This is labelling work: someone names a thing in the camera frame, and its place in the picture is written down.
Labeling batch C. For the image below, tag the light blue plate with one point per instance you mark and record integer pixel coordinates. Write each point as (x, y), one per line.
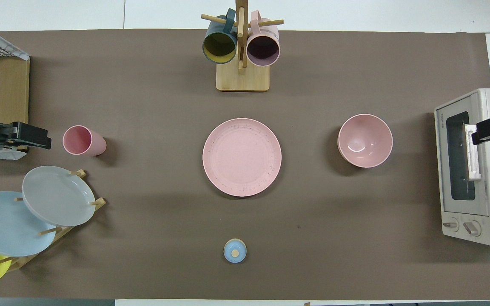
(7, 225)

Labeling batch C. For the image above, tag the brown table mat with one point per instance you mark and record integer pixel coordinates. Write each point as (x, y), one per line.
(164, 106)

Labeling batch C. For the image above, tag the pink plastic cup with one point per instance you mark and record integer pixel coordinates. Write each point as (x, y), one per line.
(79, 140)

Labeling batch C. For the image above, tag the dark green mug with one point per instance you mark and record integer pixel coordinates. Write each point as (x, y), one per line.
(219, 44)

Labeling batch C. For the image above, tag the wooden mug tree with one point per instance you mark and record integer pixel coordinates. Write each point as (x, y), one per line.
(242, 78)

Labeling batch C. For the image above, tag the toaster oven knob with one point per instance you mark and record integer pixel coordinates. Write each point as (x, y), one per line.
(451, 224)
(472, 228)

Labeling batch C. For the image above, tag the wooden plate rack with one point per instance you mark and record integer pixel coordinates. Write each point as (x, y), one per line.
(98, 203)

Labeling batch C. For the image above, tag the grey plate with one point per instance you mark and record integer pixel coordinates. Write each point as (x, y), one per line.
(58, 195)

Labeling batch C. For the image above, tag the pink bowl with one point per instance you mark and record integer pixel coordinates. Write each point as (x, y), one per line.
(365, 140)

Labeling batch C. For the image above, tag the pink speckled plate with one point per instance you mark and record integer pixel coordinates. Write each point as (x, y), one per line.
(242, 157)

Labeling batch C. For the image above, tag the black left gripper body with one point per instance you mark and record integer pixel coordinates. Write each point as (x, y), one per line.
(0, 135)

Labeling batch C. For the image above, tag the pink mug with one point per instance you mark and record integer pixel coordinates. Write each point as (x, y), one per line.
(263, 49)

